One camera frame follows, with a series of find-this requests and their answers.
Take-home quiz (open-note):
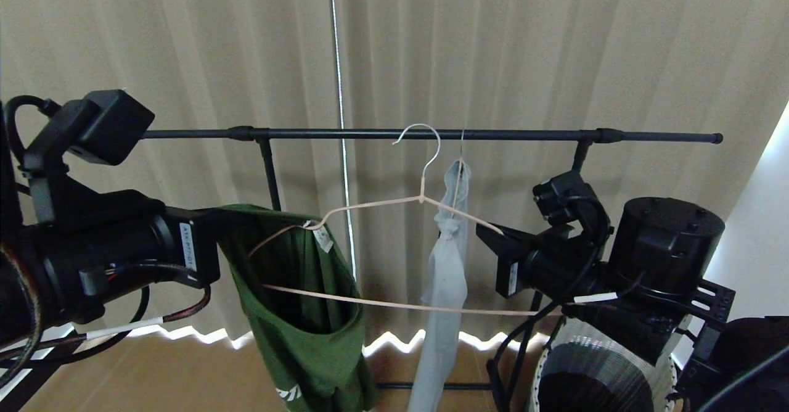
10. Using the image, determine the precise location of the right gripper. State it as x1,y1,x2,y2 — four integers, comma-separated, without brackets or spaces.
495,232,612,300

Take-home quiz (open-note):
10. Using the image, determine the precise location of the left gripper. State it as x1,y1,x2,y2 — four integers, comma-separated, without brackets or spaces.
37,207,221,326

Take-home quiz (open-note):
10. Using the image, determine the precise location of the pink clothes hanger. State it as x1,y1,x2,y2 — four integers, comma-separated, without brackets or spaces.
248,123,543,317
453,130,467,215

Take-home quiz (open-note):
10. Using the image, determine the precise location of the green garment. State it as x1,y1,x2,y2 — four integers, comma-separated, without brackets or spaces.
219,204,378,412

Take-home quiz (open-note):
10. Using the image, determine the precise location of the white laundry basket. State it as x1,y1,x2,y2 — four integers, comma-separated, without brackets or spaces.
529,316,688,412

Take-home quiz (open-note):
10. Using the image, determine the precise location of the black clothes rack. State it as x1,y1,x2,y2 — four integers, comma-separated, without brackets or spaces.
141,126,724,412

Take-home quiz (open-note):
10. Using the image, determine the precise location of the beige curtain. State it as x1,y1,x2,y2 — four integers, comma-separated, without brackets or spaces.
0,0,789,351

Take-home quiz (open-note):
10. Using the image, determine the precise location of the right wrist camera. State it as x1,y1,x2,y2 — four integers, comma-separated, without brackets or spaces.
533,170,614,246

